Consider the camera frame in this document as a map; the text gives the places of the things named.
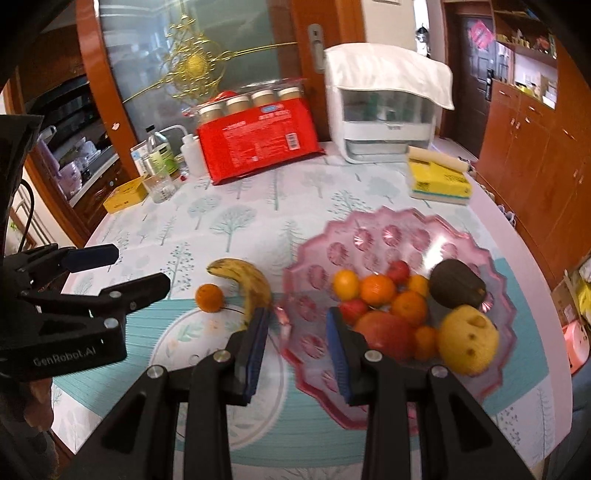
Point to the pink glass plate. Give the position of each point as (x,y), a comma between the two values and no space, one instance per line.
(369,240)

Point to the wall shelf with items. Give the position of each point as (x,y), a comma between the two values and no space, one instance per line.
(526,60)

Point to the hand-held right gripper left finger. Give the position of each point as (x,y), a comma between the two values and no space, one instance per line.
(251,360)

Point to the gold door ornament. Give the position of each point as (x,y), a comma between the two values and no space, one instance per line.
(191,67)

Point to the clear glass cup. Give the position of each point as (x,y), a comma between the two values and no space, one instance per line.
(159,189)

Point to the cardboard box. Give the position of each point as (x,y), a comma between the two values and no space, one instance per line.
(572,290)

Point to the pink plastic stool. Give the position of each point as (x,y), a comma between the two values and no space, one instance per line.
(577,346)

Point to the white cloth cover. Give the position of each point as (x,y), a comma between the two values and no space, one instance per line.
(388,69)

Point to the white countertop appliance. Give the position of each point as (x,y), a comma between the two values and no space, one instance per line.
(383,138)

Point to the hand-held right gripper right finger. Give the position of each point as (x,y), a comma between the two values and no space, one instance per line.
(339,355)

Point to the red apple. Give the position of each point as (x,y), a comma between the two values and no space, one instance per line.
(388,332)

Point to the orange mandarin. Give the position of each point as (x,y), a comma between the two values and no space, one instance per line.
(210,298)
(346,284)
(419,285)
(425,342)
(408,308)
(377,290)

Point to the dark avocado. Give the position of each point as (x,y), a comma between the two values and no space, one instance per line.
(457,284)

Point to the spotted yellow banana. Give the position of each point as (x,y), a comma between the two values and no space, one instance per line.
(249,286)

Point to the dark entrance door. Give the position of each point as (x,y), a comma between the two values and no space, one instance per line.
(466,83)

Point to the white squeeze bottle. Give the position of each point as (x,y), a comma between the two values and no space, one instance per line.
(193,157)

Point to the beige jar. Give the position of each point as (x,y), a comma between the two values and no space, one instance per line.
(264,99)
(212,113)
(289,94)
(238,106)

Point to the person's left hand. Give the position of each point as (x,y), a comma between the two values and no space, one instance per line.
(39,404)

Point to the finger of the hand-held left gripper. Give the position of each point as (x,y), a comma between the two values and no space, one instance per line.
(92,258)
(138,290)

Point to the yellow flat box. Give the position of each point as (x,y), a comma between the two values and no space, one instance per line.
(123,196)

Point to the yellow pear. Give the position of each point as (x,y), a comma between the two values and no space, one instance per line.
(468,341)

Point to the pink door decoration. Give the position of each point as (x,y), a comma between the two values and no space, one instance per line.
(480,32)

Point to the red snack package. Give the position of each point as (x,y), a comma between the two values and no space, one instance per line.
(258,143)

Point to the tree print tablecloth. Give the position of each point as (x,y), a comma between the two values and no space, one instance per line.
(286,203)

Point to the clear plastic bottle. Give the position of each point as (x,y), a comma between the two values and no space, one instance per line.
(161,157)

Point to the red strawberry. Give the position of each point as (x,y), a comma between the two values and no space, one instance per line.
(398,271)
(353,310)

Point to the wooden cabinet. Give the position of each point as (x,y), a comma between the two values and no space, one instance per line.
(531,175)

